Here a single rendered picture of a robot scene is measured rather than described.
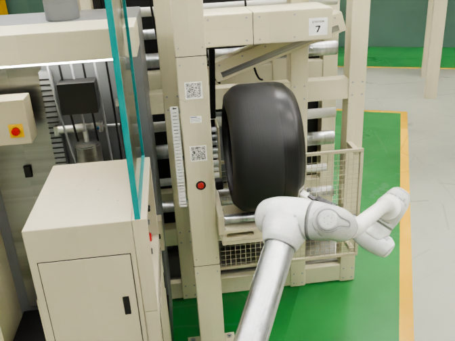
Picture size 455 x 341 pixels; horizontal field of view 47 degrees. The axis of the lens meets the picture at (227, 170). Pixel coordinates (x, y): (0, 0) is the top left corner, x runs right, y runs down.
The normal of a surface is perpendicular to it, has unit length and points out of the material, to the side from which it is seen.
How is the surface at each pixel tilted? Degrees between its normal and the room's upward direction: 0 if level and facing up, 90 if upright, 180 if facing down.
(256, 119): 45
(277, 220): 41
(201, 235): 90
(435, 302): 0
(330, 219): 56
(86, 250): 90
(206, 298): 90
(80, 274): 90
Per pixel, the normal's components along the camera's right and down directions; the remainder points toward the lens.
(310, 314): -0.05, -0.91
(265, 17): 0.12, 0.39
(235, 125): -0.62, -0.19
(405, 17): -0.29, 0.40
